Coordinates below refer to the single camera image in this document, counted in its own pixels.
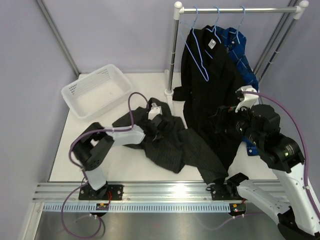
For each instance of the blue plaid shirt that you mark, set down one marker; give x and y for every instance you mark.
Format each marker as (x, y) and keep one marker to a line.
(236, 52)

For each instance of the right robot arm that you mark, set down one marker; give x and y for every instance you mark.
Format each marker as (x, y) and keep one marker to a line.
(297, 218)

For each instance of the light blue hanger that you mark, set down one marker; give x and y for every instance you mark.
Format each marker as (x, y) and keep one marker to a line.
(236, 32)
(212, 43)
(200, 64)

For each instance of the dark pinstriped shirt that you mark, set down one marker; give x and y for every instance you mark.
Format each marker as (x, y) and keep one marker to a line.
(178, 146)

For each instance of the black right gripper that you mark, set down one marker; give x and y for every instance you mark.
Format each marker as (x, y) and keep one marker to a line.
(225, 113)

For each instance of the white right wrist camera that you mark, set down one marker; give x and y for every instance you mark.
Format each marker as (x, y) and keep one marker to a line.
(247, 96)

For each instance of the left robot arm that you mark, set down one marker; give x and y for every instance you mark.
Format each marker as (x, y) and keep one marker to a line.
(92, 146)

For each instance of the plain black shirt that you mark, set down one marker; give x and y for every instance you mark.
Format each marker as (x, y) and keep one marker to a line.
(202, 99)

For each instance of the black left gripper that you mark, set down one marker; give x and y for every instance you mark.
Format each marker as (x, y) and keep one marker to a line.
(159, 133)

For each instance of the white plastic basket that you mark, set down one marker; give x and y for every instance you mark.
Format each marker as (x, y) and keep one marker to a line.
(97, 93)

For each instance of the metal clothes rack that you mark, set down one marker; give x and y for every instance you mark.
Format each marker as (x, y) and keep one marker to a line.
(290, 16)

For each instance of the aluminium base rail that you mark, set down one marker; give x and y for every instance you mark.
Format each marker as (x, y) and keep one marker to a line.
(133, 192)

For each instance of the perforated cable duct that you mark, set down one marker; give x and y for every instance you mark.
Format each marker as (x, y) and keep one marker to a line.
(138, 207)

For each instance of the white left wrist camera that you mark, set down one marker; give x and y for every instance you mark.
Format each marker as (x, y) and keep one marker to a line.
(154, 111)

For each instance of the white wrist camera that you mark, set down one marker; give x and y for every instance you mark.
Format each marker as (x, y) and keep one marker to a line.
(247, 96)
(154, 111)

